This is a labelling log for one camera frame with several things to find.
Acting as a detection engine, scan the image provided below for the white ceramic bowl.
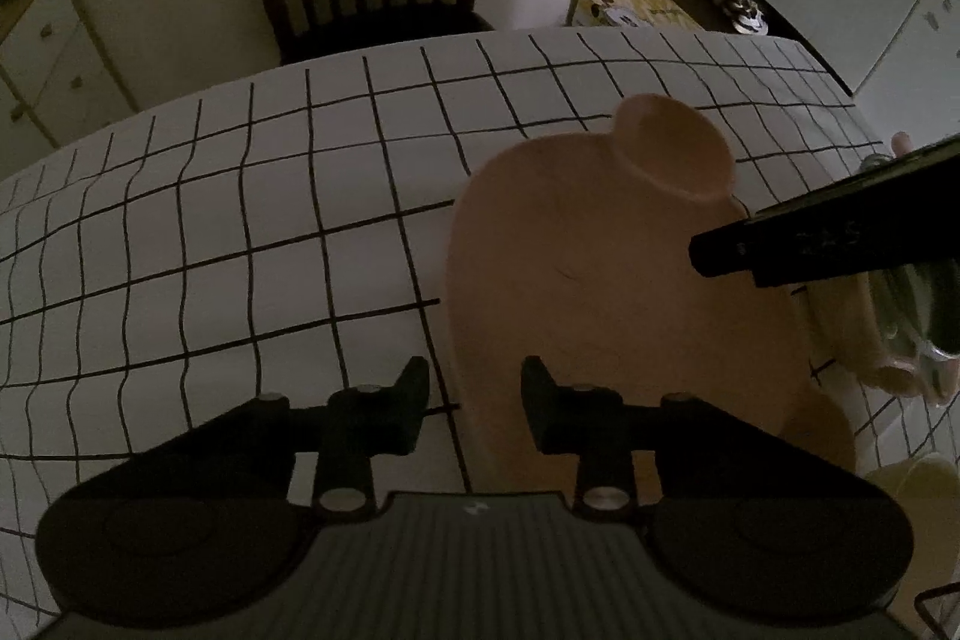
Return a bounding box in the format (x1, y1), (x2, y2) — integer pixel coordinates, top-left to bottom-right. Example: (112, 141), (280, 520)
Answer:
(862, 452), (960, 536)

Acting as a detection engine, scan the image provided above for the white sideboard with stickers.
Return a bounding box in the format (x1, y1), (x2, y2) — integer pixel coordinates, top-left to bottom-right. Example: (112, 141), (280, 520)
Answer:
(847, 0), (960, 101)

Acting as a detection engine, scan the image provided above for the pink bowl with steel liner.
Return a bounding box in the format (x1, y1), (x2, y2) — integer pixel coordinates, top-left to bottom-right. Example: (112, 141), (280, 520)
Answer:
(806, 131), (960, 402)

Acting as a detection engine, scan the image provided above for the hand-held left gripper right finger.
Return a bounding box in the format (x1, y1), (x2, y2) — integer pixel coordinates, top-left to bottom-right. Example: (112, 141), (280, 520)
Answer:
(520, 355), (863, 515)

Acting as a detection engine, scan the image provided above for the pink bear-shaped plate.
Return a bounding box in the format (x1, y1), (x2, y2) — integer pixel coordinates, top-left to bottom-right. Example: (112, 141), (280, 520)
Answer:
(445, 94), (860, 483)

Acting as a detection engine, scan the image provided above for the small wooden side cabinet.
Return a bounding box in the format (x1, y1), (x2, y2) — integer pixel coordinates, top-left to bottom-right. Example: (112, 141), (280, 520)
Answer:
(0, 0), (140, 146)

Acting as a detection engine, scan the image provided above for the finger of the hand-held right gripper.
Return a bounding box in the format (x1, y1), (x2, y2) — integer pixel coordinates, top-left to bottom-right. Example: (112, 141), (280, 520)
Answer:
(688, 134), (960, 289)

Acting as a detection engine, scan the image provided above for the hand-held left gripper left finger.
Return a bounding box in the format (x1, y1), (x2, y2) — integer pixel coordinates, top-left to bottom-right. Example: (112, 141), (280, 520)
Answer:
(82, 355), (432, 515)

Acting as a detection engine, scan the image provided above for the black-and-white checked tablecloth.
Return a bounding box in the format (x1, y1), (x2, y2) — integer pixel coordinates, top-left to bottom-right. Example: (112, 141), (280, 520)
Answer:
(0, 26), (901, 611)

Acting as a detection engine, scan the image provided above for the cardboard box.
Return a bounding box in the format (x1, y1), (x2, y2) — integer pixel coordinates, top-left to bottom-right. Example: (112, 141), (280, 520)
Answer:
(566, 0), (698, 30)

